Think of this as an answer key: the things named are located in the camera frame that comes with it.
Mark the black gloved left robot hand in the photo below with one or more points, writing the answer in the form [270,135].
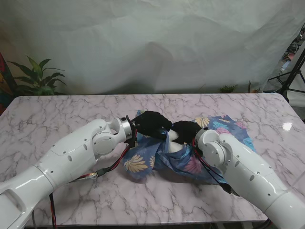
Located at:
[151,124]

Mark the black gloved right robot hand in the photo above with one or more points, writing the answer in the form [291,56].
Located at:
[187,131]

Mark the white pillow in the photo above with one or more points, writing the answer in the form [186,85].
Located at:
[174,143]

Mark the blue floral pillowcase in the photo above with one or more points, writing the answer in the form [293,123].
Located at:
[143,159]

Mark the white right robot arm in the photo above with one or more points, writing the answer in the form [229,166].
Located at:
[250,167]

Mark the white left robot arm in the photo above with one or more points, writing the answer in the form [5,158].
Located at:
[59,167]

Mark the small green bushy plant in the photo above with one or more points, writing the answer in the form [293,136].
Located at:
[227,88]

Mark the white backdrop cloth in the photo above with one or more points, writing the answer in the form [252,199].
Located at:
[152,43]

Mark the black tripod stand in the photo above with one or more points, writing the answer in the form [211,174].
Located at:
[294,76]

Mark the large green leafy plant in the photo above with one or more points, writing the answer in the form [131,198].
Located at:
[38,78]

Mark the colourful painted panel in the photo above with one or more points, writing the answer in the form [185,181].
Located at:
[4,81]

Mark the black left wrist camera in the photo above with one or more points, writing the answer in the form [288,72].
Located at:
[132,142]

